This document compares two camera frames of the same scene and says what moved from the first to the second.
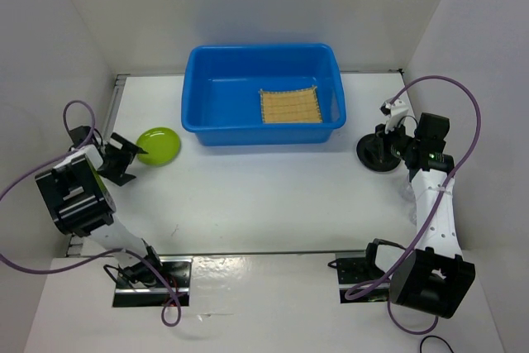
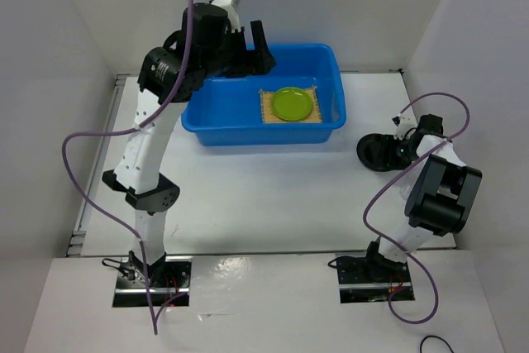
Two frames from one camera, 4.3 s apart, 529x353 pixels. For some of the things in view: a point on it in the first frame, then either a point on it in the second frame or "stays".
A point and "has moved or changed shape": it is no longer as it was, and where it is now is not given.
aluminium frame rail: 75,242 stays
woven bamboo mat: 292,106 stays
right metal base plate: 355,268 stays
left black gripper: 117,174 to 261,60
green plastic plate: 162,145 has moved or changed shape
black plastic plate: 375,153 stays
